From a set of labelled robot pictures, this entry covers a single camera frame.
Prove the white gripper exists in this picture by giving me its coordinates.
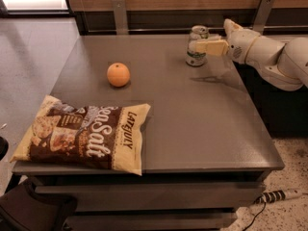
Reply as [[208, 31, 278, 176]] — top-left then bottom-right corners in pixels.
[[194, 18, 260, 64]]

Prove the green white 7up can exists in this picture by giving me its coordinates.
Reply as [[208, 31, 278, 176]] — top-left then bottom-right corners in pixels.
[[185, 25, 210, 67]]

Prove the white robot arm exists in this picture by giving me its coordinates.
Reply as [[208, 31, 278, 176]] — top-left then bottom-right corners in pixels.
[[190, 19, 308, 91]]

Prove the brown yellow chip bag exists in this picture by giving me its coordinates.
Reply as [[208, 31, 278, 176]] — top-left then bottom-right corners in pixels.
[[11, 95, 150, 175]]

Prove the orange fruit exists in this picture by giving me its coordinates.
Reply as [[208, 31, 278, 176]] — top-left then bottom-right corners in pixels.
[[107, 63, 130, 88]]

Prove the grey drawer cabinet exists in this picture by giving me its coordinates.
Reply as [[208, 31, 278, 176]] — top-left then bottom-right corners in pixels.
[[13, 36, 283, 231]]

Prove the white power strip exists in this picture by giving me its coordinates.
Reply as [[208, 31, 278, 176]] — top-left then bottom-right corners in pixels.
[[254, 189, 303, 204]]

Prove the dark round object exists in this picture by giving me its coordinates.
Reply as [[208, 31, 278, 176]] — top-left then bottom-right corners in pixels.
[[0, 137, 9, 161]]

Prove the black chair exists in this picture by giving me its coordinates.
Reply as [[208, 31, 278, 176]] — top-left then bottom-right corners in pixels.
[[0, 180, 77, 231]]

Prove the right metal wall bracket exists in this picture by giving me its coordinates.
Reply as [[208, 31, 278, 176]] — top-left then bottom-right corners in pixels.
[[252, 0, 275, 34]]

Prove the metal wall bracket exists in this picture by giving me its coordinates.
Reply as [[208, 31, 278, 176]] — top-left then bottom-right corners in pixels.
[[112, 0, 129, 35], [252, 0, 275, 34]]

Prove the metal rail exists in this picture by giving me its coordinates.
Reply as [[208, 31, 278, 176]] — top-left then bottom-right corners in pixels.
[[88, 25, 308, 35]]

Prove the left metal wall bracket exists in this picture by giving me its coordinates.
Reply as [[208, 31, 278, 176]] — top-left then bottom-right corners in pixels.
[[112, 0, 129, 35]]

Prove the black cable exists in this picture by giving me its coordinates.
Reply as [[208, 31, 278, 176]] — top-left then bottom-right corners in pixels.
[[242, 201, 268, 231]]

